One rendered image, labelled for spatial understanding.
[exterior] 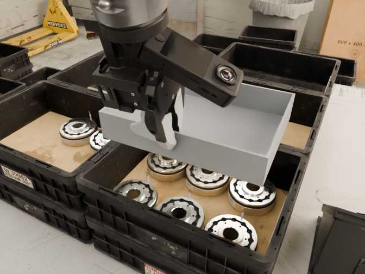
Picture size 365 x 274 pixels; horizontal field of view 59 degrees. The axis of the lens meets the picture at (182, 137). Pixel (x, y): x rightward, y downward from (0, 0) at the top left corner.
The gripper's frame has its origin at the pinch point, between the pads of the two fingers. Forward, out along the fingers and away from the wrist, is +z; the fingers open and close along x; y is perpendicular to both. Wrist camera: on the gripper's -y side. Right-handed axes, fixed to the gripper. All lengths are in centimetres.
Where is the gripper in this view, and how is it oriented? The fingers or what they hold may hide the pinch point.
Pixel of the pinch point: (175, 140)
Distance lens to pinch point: 46.9
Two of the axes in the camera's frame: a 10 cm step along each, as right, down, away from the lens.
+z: 1.0, 6.3, 7.7
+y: -9.3, -2.1, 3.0
